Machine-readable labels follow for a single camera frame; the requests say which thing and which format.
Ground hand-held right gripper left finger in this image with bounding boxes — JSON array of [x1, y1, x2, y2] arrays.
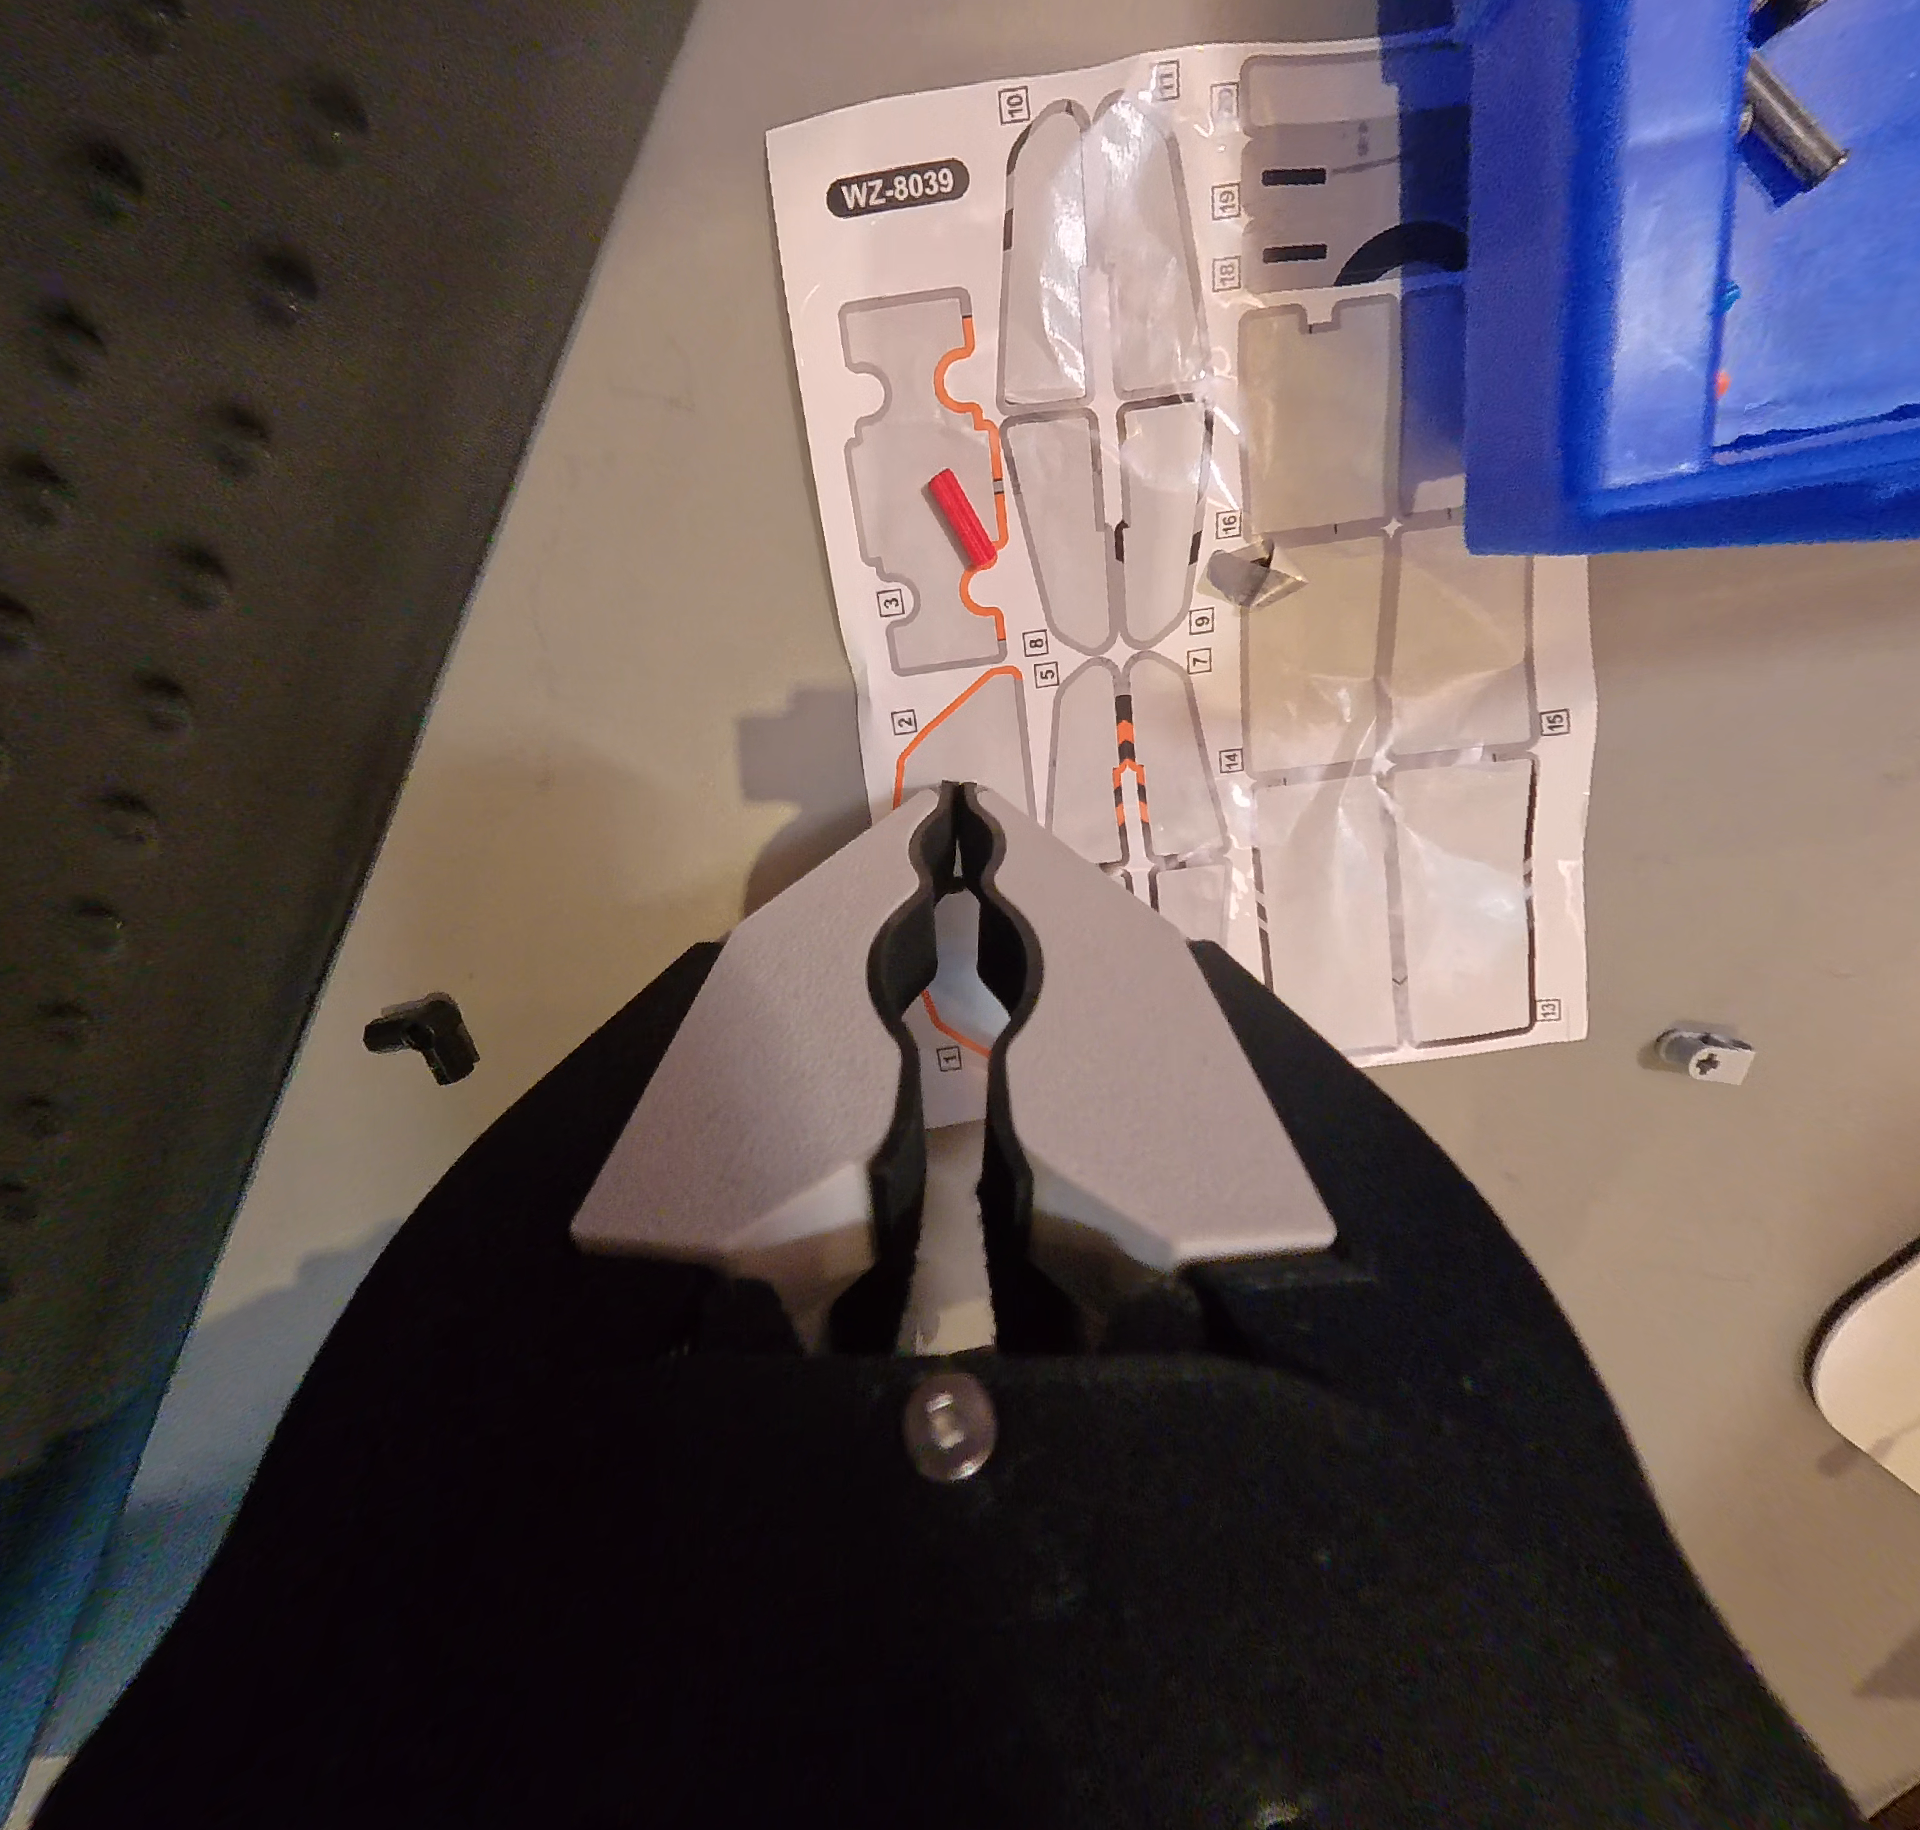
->
[[570, 785, 962, 1357]]

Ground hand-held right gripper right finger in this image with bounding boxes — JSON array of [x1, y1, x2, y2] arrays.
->
[[957, 781, 1340, 1357]]

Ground red plastic pin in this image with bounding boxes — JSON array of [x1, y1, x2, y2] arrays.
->
[[922, 469, 1005, 568]]

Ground blue plastic bin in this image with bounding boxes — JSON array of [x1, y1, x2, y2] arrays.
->
[[1376, 0, 1920, 559]]

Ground small building parts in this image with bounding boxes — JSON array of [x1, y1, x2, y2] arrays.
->
[[1740, 0, 1920, 213]]

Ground black angle connector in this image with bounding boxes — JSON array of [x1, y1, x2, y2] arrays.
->
[[365, 993, 482, 1087]]

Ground clear sticker sheet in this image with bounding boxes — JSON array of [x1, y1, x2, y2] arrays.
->
[[764, 37, 1596, 1128]]

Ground small foil scrap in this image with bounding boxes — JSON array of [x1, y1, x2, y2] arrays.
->
[[1205, 542, 1304, 614]]

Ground white document stand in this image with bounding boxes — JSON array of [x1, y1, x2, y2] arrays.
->
[[1807, 1236, 1920, 1495]]

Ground black dimpled pad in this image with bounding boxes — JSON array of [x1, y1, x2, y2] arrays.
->
[[0, 0, 740, 1802]]

